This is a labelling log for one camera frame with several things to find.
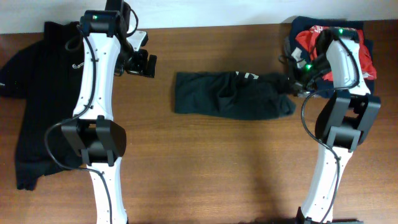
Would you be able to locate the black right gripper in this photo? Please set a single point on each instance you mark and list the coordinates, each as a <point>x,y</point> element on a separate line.
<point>296,81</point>

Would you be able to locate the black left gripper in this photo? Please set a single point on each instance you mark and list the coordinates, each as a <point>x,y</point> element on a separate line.
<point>139,66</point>

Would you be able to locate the dark green t-shirt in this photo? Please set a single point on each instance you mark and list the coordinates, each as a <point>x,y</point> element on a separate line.
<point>233,95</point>

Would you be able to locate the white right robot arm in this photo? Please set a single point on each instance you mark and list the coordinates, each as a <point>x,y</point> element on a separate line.
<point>344,122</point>

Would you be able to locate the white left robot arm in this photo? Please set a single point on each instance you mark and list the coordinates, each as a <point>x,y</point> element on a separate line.
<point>112,46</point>

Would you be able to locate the navy blue folded garment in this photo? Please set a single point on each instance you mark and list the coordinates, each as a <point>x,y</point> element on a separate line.
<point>298,31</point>

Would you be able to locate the red printed t-shirt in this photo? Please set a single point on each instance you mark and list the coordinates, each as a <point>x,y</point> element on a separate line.
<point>307,40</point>

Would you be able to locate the black zip-neck sweater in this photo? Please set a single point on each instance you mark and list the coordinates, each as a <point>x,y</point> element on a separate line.
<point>47,74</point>

